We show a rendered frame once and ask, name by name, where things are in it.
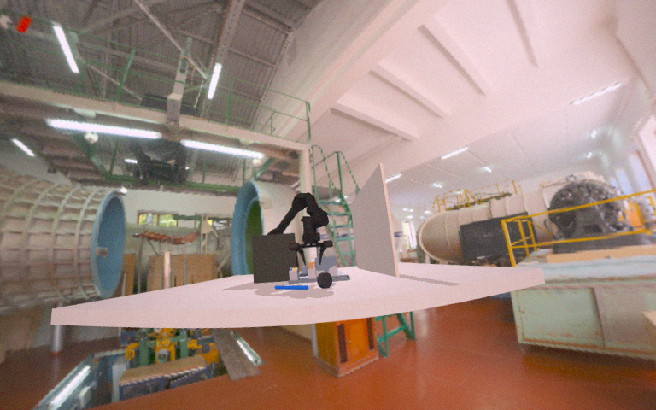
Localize dark grey ball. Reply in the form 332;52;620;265
317;272;332;288

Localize blue flat bar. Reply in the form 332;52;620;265
274;285;308;290

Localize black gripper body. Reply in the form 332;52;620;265
290;229;333;250

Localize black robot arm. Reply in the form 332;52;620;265
267;192;329;245

